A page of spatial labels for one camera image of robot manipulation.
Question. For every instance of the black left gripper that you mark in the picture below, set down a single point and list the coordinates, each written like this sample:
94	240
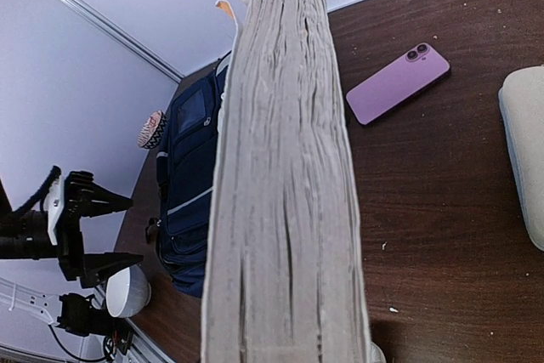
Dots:
82	198

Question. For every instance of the navy blue student backpack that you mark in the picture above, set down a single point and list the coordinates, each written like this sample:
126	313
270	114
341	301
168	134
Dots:
185	164

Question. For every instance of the orange treehouse paperback book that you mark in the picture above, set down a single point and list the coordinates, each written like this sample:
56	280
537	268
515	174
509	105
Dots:
284	279

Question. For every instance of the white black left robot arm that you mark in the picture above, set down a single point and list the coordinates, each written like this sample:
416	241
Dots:
24	231

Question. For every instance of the white ceramic bowl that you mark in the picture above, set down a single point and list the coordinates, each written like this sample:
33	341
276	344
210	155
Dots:
127	292

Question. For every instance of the pink patterned small bowl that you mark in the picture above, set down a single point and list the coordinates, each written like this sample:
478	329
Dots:
151	133

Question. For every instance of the purple smartphone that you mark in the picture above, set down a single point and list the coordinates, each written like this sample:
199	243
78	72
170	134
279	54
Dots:
417	69

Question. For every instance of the beige glasses case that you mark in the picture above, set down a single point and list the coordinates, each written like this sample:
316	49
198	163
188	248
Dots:
521	106

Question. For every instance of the white front rail frame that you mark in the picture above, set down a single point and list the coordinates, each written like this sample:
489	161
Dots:
85	316

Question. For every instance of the left aluminium frame post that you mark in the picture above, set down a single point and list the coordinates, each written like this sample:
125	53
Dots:
115	32

